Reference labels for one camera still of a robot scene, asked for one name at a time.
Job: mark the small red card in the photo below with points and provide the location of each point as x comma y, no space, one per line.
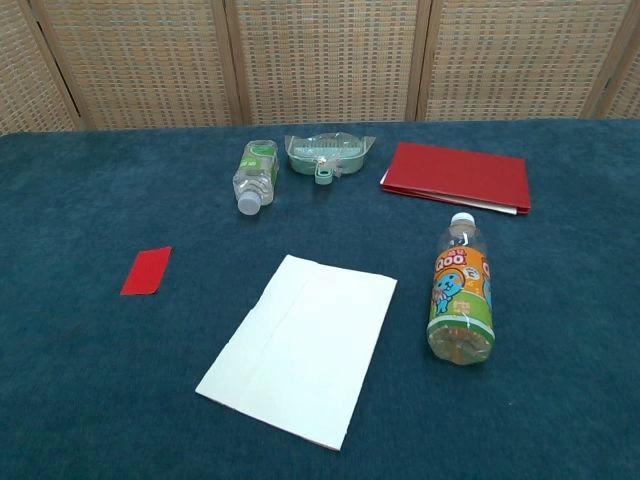
146,273

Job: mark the green comb in package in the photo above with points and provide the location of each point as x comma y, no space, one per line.
325,155

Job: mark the clear water bottle green label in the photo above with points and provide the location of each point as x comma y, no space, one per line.
256,172

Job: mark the white paper sheet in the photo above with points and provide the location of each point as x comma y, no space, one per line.
300,345

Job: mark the red folder with papers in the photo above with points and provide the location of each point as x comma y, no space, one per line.
457,175

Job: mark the Qoo orange juice bottle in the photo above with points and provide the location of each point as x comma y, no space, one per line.
462,295

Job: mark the woven rattan folding screen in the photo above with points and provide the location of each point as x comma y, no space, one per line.
320,55

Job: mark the dark teal tablecloth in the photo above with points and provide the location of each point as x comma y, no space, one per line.
100,375

